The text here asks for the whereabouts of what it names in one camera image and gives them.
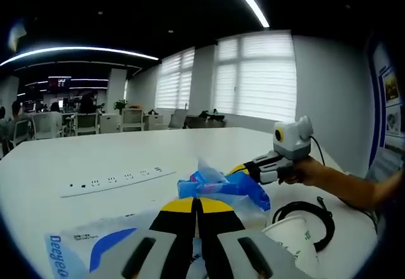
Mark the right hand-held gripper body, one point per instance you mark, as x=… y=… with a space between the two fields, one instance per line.
x=294 y=140

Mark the blue tissue pack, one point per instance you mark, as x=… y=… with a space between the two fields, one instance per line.
x=221 y=187

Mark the narrow window blind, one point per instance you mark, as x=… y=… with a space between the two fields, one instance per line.
x=175 y=79

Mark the white chair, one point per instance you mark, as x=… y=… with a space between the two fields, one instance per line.
x=133 y=120
x=87 y=124
x=47 y=125

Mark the dark teal bag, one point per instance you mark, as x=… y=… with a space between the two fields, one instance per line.
x=210 y=115

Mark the clear bag with blue print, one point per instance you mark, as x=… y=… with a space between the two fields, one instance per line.
x=76 y=244

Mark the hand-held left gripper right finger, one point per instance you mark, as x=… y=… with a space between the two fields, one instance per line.
x=234 y=247

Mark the hanging display screen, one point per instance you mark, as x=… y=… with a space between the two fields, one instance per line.
x=59 y=83

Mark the wide window blind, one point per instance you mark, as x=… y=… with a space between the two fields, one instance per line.
x=256 y=76

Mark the blue wall poster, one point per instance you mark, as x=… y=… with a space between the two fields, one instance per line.
x=386 y=102

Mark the white paper cup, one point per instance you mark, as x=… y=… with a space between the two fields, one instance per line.
x=292 y=238

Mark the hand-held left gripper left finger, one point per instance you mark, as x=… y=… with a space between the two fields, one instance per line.
x=158 y=244

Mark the white table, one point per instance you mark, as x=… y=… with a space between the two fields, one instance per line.
x=126 y=152

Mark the green potted plant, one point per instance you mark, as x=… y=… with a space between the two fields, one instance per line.
x=121 y=105

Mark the long ceiling light strip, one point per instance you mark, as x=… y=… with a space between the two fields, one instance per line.
x=246 y=0

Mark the white built-in power strip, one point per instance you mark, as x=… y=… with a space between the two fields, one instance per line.
x=117 y=180

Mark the person's right hand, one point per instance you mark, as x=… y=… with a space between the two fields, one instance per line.
x=302 y=173

